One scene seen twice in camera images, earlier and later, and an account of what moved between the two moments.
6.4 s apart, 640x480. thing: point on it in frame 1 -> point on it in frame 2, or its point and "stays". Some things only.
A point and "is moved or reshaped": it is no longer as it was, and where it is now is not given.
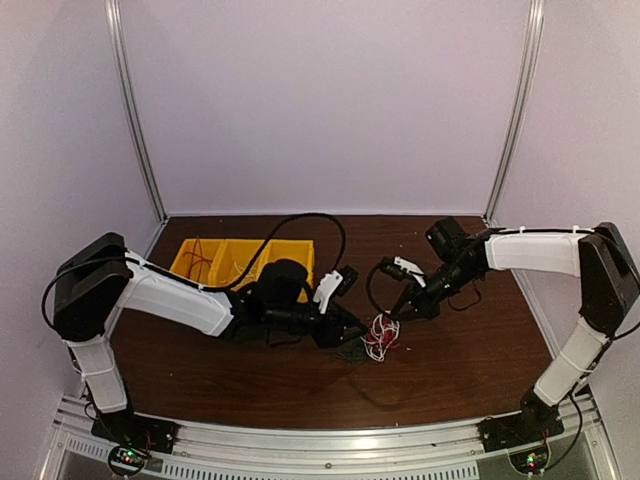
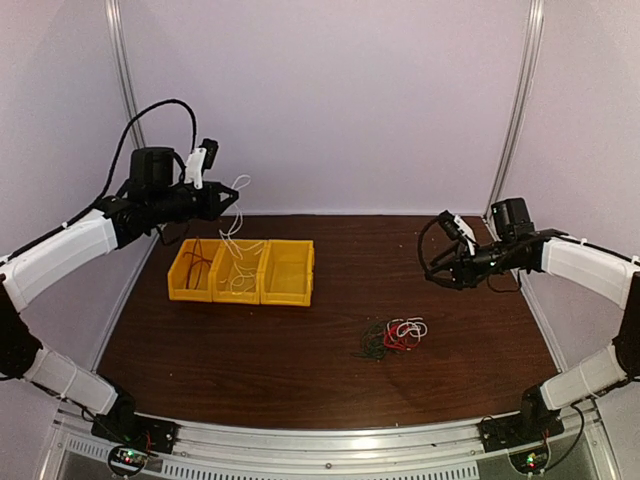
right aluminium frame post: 522,107 stays
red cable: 202,258 stays
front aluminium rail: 436,450 stays
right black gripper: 425,306 -> 463,267
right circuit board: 531,462 stays
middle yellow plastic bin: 231,258 stays
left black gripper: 337,319 -> 212,208
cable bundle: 382,336 is moved or reshaped
